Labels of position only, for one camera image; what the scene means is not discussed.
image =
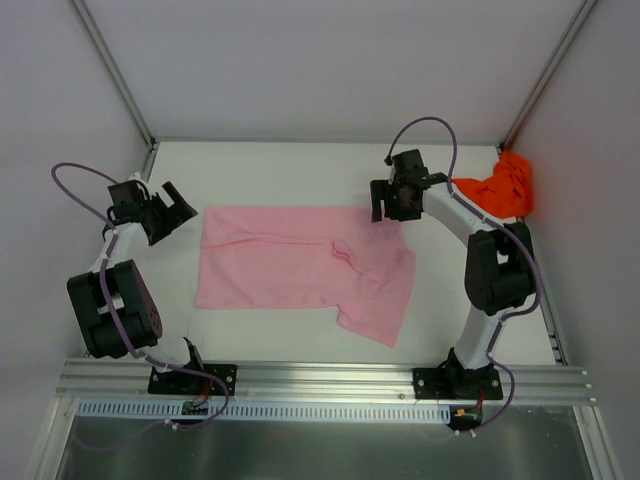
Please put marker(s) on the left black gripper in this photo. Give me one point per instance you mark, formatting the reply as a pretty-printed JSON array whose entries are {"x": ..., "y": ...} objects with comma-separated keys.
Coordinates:
[{"x": 163, "y": 216}]

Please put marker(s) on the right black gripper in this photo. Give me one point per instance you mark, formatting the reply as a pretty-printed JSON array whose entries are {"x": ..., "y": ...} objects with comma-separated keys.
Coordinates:
[{"x": 390, "y": 198}]

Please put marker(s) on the pink t shirt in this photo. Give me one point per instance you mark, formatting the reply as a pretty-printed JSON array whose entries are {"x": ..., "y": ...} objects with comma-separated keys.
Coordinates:
[{"x": 308, "y": 258}]

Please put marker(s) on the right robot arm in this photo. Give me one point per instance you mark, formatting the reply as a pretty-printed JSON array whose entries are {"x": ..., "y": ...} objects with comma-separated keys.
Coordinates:
[{"x": 499, "y": 273}]

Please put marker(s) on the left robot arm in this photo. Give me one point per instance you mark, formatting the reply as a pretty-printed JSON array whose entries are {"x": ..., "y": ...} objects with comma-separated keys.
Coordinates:
[{"x": 114, "y": 308}]

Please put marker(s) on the orange t shirt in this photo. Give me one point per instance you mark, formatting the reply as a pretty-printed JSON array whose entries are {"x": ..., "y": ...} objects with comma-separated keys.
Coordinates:
[{"x": 507, "y": 193}]

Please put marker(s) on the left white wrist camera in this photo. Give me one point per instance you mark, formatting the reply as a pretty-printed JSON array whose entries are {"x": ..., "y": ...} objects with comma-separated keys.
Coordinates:
[{"x": 136, "y": 176}]

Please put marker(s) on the left aluminium frame post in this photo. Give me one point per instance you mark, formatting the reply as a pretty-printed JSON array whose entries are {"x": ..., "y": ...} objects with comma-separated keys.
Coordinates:
[{"x": 95, "y": 37}]

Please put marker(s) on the aluminium frame post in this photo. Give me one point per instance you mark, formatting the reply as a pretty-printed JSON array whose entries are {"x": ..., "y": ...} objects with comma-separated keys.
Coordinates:
[
  {"x": 95, "y": 37},
  {"x": 552, "y": 65}
]

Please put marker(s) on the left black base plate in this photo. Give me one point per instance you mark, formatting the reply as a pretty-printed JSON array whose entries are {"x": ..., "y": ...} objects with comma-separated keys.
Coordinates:
[{"x": 178, "y": 383}]

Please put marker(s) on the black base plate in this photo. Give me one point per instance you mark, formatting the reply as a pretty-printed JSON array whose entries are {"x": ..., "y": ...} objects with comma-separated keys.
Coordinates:
[
  {"x": 178, "y": 383},
  {"x": 446, "y": 383}
]

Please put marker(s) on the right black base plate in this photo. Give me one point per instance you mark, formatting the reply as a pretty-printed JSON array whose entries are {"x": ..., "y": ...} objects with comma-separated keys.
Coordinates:
[{"x": 446, "y": 383}]

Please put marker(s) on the aluminium mounting rail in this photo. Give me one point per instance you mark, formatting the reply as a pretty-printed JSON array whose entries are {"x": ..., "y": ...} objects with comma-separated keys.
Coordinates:
[{"x": 321, "y": 382}]

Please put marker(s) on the slotted cable duct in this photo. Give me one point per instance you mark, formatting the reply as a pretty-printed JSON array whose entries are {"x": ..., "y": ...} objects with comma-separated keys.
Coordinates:
[{"x": 182, "y": 410}]

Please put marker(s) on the right aluminium frame post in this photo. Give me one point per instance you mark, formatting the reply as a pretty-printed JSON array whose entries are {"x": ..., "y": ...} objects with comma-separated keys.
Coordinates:
[{"x": 552, "y": 65}]

